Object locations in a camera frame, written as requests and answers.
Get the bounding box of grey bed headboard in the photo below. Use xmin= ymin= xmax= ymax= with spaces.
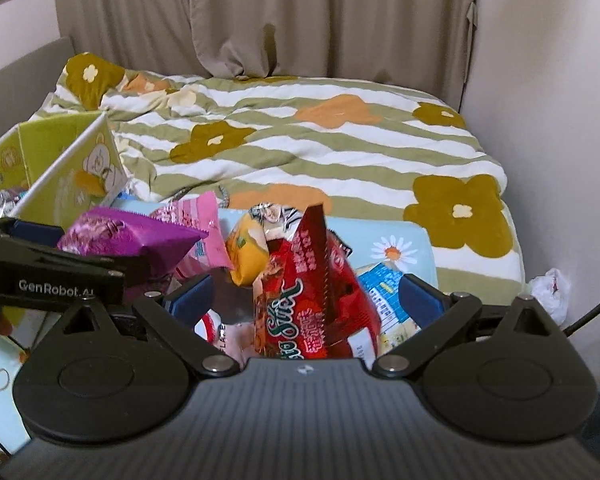
xmin=0 ymin=36 xmax=76 ymax=147

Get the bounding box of grey braided cord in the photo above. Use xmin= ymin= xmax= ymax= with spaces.
xmin=177 ymin=185 xmax=231 ymax=209

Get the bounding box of green cardboard box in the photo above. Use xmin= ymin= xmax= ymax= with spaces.
xmin=0 ymin=110 xmax=132 ymax=233

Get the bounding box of black cable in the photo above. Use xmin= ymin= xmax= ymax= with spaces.
xmin=562 ymin=287 xmax=600 ymax=338

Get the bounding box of white and pink snack packet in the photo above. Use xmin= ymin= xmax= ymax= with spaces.
xmin=195 ymin=307 xmax=256 ymax=363

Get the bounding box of blue white snack packet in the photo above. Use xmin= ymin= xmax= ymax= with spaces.
xmin=355 ymin=260 xmax=423 ymax=356

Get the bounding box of purple snack packet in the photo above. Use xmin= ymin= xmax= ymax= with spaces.
xmin=57 ymin=206 xmax=208 ymax=286

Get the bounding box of red snack packet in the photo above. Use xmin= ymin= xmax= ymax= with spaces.
xmin=252 ymin=203 xmax=381 ymax=362

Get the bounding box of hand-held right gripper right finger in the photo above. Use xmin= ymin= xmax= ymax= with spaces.
xmin=372 ymin=274 xmax=563 ymax=378

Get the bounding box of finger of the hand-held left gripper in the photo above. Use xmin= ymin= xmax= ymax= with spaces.
xmin=0 ymin=237 xmax=153 ymax=306
xmin=0 ymin=211 xmax=66 ymax=251

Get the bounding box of white and yellow snack bag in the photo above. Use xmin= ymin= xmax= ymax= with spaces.
xmin=250 ymin=202 xmax=353 ymax=261

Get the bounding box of beige curtain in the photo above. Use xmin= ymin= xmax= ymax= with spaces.
xmin=52 ymin=0 xmax=481 ymax=111

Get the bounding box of white plastic bag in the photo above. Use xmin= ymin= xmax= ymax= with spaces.
xmin=527 ymin=268 xmax=572 ymax=326

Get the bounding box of striped floral blanket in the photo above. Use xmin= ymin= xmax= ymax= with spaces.
xmin=40 ymin=52 xmax=526 ymax=306

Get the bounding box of yellow orange snack packet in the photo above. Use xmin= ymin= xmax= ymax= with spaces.
xmin=225 ymin=210 xmax=272 ymax=288

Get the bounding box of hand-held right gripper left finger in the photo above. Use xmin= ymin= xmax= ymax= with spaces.
xmin=55 ymin=274 xmax=236 ymax=377

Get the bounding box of silvery snack packet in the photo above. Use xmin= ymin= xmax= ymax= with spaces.
xmin=0 ymin=187 xmax=29 ymax=217

